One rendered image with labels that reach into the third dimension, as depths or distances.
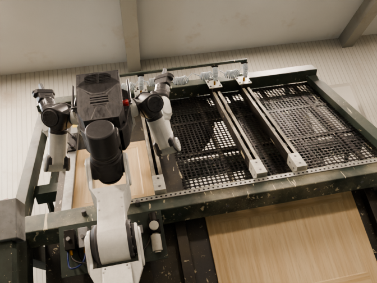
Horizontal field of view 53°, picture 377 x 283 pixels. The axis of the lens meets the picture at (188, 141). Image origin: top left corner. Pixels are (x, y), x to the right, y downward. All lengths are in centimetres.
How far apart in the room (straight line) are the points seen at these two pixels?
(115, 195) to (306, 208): 123
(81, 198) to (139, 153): 48
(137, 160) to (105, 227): 97
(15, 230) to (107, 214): 51
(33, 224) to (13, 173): 381
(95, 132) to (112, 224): 35
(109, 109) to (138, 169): 67
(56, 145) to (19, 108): 430
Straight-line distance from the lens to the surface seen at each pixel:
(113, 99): 169
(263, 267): 220
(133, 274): 140
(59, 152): 196
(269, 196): 205
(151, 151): 231
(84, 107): 169
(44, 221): 203
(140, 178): 218
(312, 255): 229
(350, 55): 729
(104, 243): 138
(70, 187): 219
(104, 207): 148
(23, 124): 607
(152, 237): 184
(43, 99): 221
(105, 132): 147
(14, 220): 183
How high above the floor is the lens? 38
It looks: 22 degrees up
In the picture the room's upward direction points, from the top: 12 degrees counter-clockwise
